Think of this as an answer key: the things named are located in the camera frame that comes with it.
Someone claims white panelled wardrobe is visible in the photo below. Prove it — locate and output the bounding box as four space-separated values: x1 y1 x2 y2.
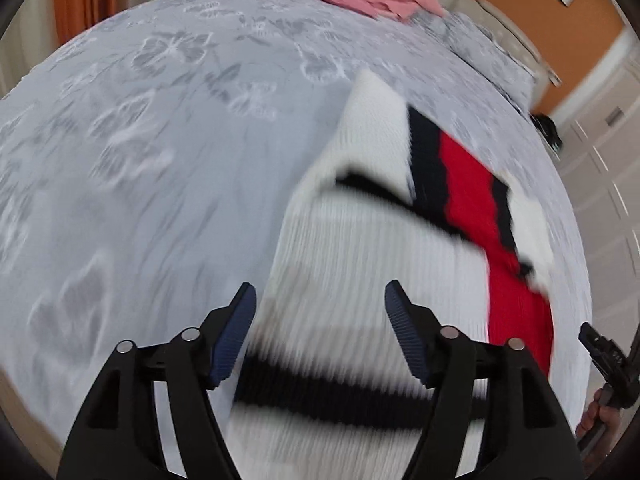
556 56 640 350

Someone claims white red black knit sweater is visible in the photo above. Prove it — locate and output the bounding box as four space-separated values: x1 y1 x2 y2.
228 70 554 479

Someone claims black bag on nightstand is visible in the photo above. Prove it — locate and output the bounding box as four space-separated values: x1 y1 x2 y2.
529 114 563 155

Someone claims right hand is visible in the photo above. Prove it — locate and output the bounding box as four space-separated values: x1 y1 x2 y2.
575 388 620 469

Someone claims beige padded headboard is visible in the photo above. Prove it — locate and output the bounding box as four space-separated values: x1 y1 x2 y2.
438 0 555 110

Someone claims grey butterfly print bed cover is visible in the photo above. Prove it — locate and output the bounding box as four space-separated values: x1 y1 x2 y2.
1 0 590 456

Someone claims grey floral pillow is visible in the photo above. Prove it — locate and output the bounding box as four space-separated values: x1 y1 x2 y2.
410 10 536 114

